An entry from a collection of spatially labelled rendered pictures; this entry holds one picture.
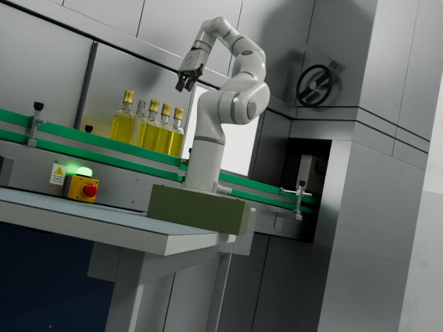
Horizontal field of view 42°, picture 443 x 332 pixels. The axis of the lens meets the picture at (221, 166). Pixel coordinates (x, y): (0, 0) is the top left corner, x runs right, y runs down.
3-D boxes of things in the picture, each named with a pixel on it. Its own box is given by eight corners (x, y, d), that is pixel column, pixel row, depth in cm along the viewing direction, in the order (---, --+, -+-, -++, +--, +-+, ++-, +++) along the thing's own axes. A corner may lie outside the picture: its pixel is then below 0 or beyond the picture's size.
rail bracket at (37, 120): (33, 149, 171) (43, 104, 172) (45, 150, 165) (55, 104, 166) (20, 145, 168) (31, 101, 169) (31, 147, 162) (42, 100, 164)
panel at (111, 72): (244, 179, 272) (258, 108, 274) (248, 180, 269) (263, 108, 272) (74, 133, 211) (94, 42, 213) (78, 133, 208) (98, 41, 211)
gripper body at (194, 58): (186, 45, 230) (175, 70, 227) (202, 43, 222) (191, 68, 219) (198, 56, 234) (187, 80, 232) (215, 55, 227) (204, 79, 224)
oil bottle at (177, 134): (165, 181, 225) (177, 127, 227) (175, 182, 221) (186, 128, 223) (154, 178, 221) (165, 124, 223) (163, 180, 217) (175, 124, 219)
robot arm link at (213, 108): (200, 144, 179) (210, 94, 181) (238, 149, 173) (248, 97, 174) (184, 138, 171) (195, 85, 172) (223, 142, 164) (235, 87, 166)
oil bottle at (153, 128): (141, 175, 217) (153, 120, 219) (149, 176, 213) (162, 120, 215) (128, 172, 214) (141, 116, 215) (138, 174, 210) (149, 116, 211)
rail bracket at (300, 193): (277, 228, 261) (287, 179, 263) (307, 234, 249) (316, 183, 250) (270, 227, 258) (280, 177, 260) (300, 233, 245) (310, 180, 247)
